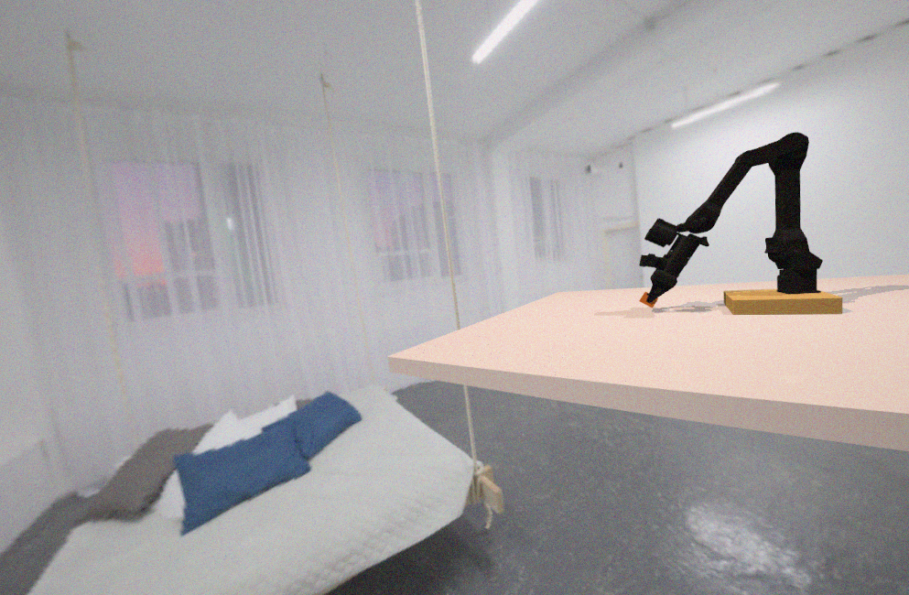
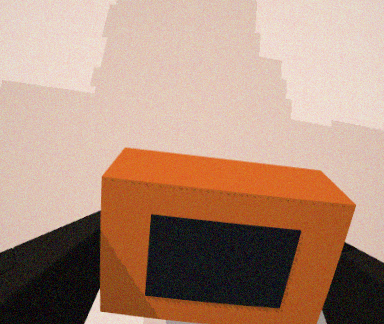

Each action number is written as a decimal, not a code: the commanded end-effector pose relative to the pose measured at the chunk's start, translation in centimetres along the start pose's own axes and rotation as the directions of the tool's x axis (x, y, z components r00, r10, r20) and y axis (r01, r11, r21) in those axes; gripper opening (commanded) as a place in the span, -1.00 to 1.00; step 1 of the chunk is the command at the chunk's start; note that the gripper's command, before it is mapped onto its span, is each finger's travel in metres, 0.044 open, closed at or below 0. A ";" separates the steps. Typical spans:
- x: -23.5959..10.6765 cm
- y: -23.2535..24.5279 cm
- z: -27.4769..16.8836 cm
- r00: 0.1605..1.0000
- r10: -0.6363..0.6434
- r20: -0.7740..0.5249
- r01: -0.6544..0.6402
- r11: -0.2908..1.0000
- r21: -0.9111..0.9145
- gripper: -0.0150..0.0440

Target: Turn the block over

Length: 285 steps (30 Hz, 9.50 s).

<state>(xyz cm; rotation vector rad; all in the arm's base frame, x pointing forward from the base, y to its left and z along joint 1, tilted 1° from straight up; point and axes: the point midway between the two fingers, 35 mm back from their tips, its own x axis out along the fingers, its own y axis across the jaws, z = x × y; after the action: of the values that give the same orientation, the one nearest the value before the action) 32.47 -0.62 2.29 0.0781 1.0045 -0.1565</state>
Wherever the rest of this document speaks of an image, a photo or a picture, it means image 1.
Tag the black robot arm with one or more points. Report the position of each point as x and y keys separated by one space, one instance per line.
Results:
x=788 y=248

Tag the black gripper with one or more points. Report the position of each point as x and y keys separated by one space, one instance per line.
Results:
x=664 y=280

